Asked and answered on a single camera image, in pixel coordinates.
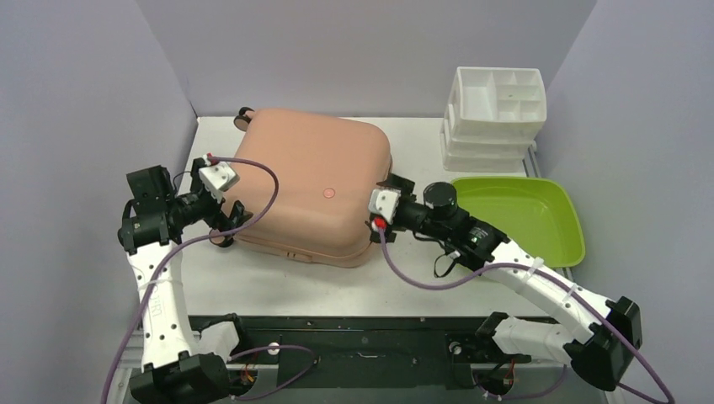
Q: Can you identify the pink hard-shell suitcase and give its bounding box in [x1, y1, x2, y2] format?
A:
[223, 107, 392, 268]

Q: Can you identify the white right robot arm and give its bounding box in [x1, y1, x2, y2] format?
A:
[368, 174, 642, 391]

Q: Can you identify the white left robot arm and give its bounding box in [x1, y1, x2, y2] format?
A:
[118, 157, 252, 403]

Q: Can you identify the white drawer organizer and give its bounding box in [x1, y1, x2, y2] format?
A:
[440, 66, 547, 173]

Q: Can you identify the green plastic tray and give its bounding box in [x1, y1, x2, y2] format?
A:
[452, 177, 586, 268]

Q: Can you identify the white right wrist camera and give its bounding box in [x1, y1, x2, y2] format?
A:
[368, 189, 401, 225]

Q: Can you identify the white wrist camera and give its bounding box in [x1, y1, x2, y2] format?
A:
[198, 162, 240, 202]
[368, 189, 401, 225]

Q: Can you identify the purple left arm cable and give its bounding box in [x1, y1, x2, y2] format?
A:
[100, 153, 319, 404]

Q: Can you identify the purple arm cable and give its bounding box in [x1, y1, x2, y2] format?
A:
[100, 153, 319, 404]
[375, 218, 676, 404]

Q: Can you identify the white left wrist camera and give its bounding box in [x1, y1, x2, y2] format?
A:
[198, 162, 240, 202]

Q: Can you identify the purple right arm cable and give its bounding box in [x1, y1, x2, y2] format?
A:
[375, 218, 676, 404]

